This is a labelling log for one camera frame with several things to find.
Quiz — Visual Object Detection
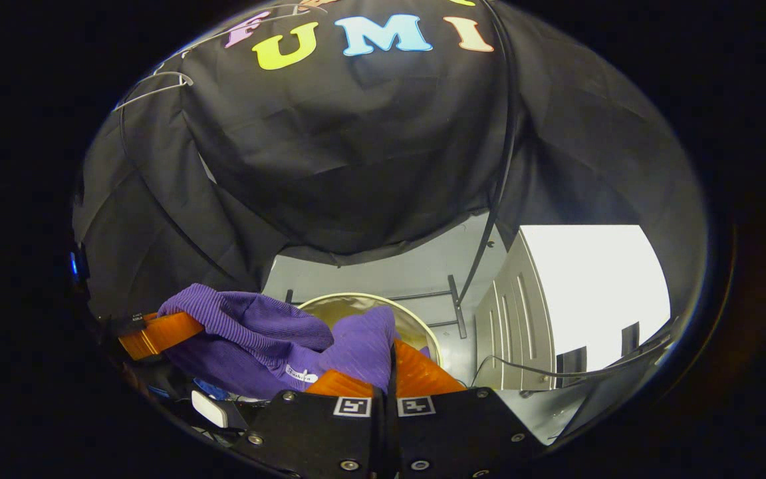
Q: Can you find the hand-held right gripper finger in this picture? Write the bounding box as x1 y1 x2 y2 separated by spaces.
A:
232 369 389 479
388 339 547 479

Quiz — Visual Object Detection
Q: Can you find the purple knit jacket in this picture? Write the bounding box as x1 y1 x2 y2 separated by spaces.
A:
157 283 434 400

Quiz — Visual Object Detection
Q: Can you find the beige round laundry hamper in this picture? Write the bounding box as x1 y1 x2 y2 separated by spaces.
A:
297 291 444 370

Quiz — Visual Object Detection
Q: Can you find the white plastic clothes hanger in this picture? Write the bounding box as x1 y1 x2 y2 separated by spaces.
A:
112 70 195 112

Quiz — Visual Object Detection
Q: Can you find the black backdrop cloth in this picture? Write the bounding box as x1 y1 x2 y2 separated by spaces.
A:
72 0 709 440

